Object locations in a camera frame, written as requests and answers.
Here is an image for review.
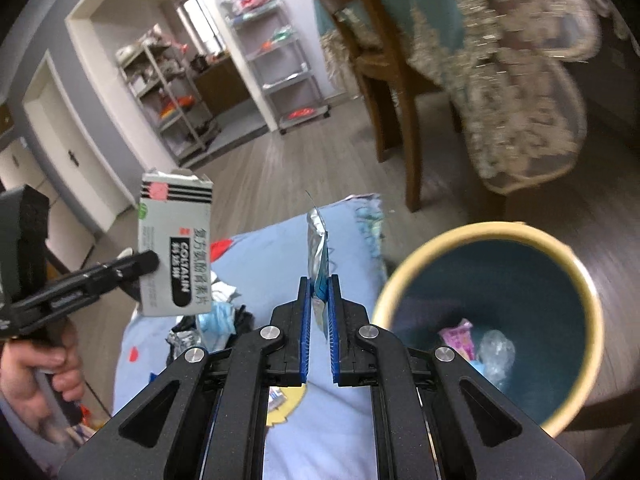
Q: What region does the blue foil snack wrapper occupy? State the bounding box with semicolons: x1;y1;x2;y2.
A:
305;190;333;346

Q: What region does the black plastic bag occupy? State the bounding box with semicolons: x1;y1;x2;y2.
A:
230;306;257;338

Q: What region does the white door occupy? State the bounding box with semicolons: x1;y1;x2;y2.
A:
22;50;131;241

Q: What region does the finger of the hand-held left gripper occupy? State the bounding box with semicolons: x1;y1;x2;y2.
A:
47;250;161;311

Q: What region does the table with lace tablecloth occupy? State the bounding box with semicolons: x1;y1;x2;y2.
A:
315;0;631;196

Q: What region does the white striped medicine box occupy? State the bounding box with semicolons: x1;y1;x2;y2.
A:
136;167;215;318

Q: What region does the blue cartoon printed pillow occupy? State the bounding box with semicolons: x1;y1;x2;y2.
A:
112;195;391;480

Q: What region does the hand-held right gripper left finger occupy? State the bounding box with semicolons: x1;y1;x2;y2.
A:
59;275;313;480

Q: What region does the silver foil wrapper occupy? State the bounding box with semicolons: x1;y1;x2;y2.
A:
167;327;206;356

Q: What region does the brown wooden chair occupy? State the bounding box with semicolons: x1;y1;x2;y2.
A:
312;0;463;213

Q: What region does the white tissue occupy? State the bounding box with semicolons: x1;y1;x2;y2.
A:
209;270;238;306

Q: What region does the wooden kitchen cabinet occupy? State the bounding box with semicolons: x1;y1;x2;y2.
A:
192;55;256;121

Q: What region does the purple snack packet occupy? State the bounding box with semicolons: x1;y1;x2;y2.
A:
439;319;478;361

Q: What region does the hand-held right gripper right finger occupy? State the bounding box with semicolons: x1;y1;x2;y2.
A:
327;274;583;480

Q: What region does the metal shelf rack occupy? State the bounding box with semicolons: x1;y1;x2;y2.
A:
116;25;221;168

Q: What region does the kitchen window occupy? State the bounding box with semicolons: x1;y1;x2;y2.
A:
177;0;226;58

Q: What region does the teal bin with yellow rim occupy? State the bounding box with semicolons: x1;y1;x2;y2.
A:
372;221;603;438

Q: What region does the blue face mask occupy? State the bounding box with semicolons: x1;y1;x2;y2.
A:
195;302;238;351

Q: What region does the person's left hand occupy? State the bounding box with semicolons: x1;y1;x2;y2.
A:
0;320;86;441

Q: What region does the clear plastic bag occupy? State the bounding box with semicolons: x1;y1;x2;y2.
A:
475;330;517;391

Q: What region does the grey rolling shelf cart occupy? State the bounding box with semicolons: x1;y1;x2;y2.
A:
225;0;333;136

